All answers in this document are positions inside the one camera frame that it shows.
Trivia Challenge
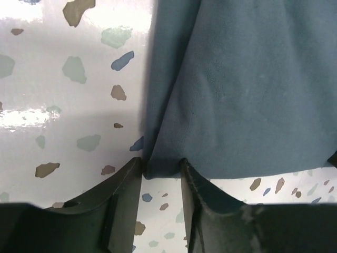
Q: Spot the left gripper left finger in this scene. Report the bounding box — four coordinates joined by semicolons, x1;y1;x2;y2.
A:
1;158;142;252

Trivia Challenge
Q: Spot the slate blue t shirt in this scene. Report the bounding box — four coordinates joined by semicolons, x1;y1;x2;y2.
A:
143;0;336;179

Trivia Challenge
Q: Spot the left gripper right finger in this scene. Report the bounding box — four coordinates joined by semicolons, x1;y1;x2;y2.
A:
180;159;336;253

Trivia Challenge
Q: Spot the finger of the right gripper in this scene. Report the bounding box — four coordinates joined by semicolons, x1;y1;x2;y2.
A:
327;151;337;168

